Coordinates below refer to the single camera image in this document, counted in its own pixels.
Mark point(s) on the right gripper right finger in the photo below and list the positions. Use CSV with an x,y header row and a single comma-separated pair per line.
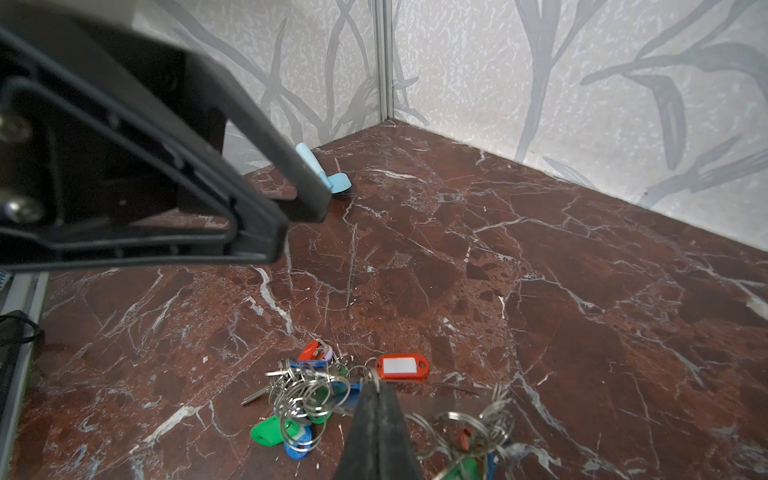
x,y
396,460

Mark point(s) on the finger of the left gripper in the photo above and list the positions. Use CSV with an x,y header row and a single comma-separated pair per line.
x,y
192,99
111,154

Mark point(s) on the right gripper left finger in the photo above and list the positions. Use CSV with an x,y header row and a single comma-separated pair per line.
x,y
359,459

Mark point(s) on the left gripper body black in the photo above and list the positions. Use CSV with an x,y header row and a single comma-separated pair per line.
x,y
74,183

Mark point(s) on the metal key ring plate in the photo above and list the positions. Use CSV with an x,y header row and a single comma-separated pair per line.
x,y
320,383

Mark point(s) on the light blue toy shovel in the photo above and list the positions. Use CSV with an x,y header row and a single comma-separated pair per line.
x,y
337,183

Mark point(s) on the blue key tag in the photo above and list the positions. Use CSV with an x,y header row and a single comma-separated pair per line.
x,y
298,442

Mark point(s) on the green key tag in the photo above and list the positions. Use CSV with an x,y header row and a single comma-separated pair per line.
x,y
273,431

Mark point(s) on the red key tag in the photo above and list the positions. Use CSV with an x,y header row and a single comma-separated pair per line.
x,y
408,366

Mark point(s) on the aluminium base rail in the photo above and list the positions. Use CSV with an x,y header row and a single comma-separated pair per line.
x,y
26,293

